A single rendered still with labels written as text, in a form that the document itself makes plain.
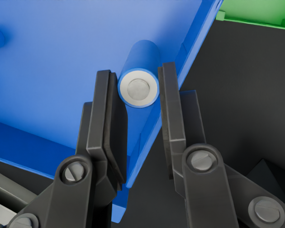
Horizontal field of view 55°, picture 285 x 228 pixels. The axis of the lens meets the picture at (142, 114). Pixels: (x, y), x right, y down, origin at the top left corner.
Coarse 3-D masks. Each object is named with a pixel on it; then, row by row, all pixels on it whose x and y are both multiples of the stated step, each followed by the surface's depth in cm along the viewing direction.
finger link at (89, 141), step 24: (96, 96) 10; (96, 120) 9; (120, 120) 11; (96, 144) 9; (120, 144) 11; (96, 168) 9; (120, 168) 10; (48, 192) 9; (96, 192) 9; (24, 216) 8
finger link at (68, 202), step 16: (64, 160) 9; (80, 160) 9; (64, 176) 9; (80, 176) 9; (96, 176) 9; (64, 192) 8; (80, 192) 8; (48, 208) 8; (64, 208) 8; (80, 208) 8; (48, 224) 8; (64, 224) 8; (80, 224) 7; (96, 224) 10
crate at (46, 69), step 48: (0, 0) 24; (48, 0) 24; (96, 0) 23; (144, 0) 23; (192, 0) 23; (0, 48) 25; (48, 48) 25; (96, 48) 25; (192, 48) 20; (0, 96) 28; (48, 96) 27; (0, 144) 26; (48, 144) 29; (144, 144) 23
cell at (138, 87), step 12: (132, 48) 16; (144, 48) 14; (156, 48) 16; (132, 60) 12; (144, 60) 12; (156, 60) 13; (132, 72) 11; (144, 72) 11; (156, 72) 11; (120, 84) 11; (132, 84) 11; (144, 84) 11; (156, 84) 11; (120, 96) 11; (132, 96) 11; (144, 96) 11; (156, 96) 11
